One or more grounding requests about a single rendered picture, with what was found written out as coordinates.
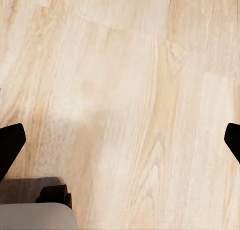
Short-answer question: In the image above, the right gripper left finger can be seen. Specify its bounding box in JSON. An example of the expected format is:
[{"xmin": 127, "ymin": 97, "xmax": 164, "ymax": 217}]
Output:
[{"xmin": 0, "ymin": 123, "xmax": 26, "ymax": 183}]

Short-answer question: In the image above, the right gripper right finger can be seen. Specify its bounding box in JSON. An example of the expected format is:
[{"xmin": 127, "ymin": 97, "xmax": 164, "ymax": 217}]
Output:
[{"xmin": 224, "ymin": 123, "xmax": 240, "ymax": 163}]

